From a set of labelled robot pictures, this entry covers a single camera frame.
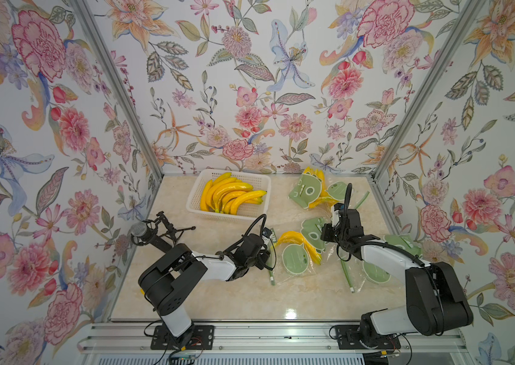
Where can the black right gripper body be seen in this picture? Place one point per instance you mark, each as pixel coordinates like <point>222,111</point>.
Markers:
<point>333,234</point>

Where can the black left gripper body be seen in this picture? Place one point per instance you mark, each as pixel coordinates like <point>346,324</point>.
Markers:
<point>260,259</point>

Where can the zip-top bag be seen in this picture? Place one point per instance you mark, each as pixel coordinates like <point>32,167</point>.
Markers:
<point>299,250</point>
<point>313,190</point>
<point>392,254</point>

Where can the single yellow banana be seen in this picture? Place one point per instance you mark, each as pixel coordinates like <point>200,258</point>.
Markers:
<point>203,202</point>
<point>253,197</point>
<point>223,179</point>

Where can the yellow banana bunch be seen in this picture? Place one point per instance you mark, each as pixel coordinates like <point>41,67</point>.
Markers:
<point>225,194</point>

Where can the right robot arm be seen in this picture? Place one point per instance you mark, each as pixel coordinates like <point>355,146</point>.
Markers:
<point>434,299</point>

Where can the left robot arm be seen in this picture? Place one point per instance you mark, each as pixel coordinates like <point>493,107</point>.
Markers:
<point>170,280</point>

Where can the white plastic basket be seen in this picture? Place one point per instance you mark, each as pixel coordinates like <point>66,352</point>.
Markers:
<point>246,212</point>

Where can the black microphone on tripod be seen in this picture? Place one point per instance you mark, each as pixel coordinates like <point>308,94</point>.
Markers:
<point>159,232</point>

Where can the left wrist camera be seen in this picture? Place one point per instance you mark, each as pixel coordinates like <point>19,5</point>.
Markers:
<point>266,234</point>

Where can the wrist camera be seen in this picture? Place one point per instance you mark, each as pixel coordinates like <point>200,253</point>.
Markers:
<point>266,234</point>
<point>338,208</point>

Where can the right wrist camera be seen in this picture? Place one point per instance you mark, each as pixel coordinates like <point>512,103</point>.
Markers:
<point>338,208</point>

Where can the aluminium front rail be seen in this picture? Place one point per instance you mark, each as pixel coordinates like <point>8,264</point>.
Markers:
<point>253,338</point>

